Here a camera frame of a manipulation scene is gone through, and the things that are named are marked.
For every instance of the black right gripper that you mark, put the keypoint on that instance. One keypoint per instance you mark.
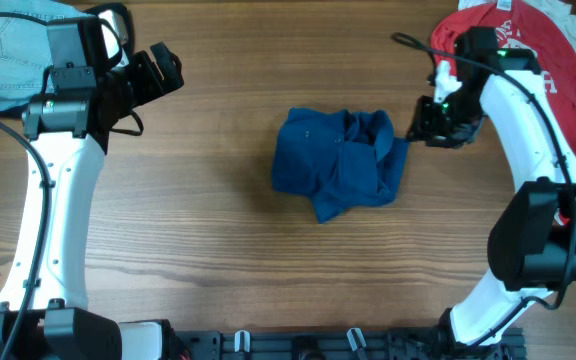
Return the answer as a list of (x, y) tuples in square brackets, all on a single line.
[(424, 127)]

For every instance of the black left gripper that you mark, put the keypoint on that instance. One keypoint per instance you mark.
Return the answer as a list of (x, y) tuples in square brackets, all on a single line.
[(153, 87)]

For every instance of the blue t-shirt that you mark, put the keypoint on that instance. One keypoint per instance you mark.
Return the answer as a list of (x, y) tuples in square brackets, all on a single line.
[(339, 160)]

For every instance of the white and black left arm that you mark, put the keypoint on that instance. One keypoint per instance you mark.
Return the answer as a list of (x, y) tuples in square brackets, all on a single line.
[(95, 79)]

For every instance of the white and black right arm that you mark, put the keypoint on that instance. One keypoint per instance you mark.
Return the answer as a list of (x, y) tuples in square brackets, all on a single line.
[(531, 249)]

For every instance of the folded black garment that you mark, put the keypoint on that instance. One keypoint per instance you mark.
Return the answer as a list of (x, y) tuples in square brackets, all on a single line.
[(93, 11)]

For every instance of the red printed t-shirt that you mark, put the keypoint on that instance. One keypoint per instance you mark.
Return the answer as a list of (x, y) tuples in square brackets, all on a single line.
[(568, 80)]

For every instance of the folded light blue jeans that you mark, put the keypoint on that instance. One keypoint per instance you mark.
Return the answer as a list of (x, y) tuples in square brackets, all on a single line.
[(24, 48)]

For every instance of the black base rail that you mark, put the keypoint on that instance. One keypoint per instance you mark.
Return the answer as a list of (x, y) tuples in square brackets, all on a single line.
[(394, 344)]

